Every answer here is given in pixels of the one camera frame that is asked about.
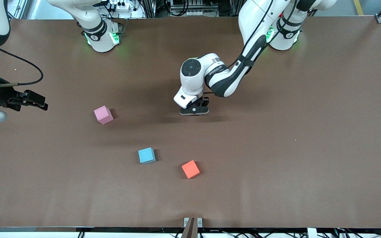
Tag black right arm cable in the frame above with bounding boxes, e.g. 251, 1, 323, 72
0, 46, 44, 87

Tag light blue foam block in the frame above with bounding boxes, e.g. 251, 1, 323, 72
138, 147, 156, 165

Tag white power strip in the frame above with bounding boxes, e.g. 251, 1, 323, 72
109, 0, 135, 10

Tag white table edge rail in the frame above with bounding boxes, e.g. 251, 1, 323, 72
0, 227, 381, 238

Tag pink foam block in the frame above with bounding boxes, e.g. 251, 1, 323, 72
94, 105, 114, 125

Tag orange foam block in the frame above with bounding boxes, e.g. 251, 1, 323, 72
181, 160, 200, 179

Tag brown tapered post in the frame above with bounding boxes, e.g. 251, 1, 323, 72
181, 217, 198, 238

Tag metal bracket with screws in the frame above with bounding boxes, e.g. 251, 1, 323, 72
184, 217, 203, 228

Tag black cable bundle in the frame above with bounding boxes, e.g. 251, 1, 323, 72
334, 222, 381, 238

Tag dark electronics device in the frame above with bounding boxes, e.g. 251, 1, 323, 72
169, 0, 211, 16

